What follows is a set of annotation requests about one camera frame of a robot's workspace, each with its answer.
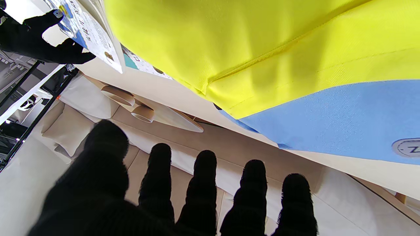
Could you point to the blue and white cover book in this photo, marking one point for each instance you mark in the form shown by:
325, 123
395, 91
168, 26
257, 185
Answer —
95, 36

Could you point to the grey cushion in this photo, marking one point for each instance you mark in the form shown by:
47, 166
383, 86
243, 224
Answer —
70, 151

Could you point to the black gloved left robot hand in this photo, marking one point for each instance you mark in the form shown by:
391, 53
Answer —
88, 190

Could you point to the beige sofa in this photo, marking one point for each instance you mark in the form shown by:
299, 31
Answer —
213, 147

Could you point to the wide shallow wooden bowl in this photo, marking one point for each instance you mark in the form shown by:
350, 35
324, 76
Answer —
118, 95

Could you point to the yellow and blue school bag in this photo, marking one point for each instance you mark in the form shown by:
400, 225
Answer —
262, 49

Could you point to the beige cushion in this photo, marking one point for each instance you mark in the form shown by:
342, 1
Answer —
67, 129

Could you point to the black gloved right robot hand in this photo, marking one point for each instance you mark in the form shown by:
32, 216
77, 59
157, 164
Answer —
29, 39

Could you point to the small deep wooden bowl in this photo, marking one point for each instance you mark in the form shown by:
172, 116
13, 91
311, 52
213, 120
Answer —
142, 114

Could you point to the black stand pole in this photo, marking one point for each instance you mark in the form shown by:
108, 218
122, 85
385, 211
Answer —
19, 84
36, 121

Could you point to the teal and white cover book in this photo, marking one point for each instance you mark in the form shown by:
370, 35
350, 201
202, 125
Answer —
137, 62

